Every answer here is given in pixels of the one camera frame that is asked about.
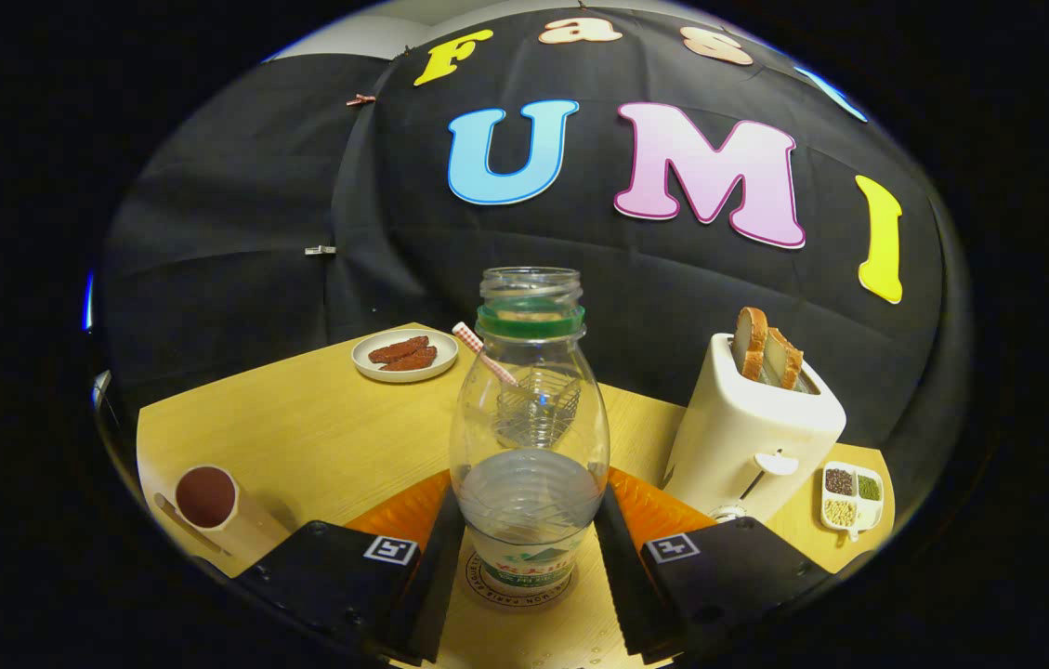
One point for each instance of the white toaster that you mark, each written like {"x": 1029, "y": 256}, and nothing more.
{"x": 747, "y": 437}

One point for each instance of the wooden table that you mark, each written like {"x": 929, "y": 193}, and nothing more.
{"x": 329, "y": 437}

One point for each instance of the round white plate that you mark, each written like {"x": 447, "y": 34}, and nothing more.
{"x": 371, "y": 367}

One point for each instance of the round wooden coaster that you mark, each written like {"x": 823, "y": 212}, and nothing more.
{"x": 484, "y": 587}

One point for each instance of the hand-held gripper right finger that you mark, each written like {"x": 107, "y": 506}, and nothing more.
{"x": 622, "y": 595}

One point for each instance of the copper clip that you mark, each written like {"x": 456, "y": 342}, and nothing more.
{"x": 360, "y": 98}

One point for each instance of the white divided dish with grains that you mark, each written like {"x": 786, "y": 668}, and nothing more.
{"x": 852, "y": 502}

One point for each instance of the toast slice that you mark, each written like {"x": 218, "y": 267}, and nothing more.
{"x": 784, "y": 362}
{"x": 749, "y": 344}

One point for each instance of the brown food piece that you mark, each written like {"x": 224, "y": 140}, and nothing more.
{"x": 413, "y": 360}
{"x": 394, "y": 350}

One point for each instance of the black backdrop cloth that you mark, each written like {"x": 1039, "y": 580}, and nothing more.
{"x": 227, "y": 232}

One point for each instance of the clear plastic juice bottle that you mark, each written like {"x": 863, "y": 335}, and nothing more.
{"x": 529, "y": 418}

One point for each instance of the red checked paper straw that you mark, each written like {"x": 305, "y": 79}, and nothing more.
{"x": 473, "y": 342}

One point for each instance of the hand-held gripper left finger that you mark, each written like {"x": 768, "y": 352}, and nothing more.
{"x": 436, "y": 595}

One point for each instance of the silver clip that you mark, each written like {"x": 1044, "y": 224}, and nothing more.
{"x": 320, "y": 250}

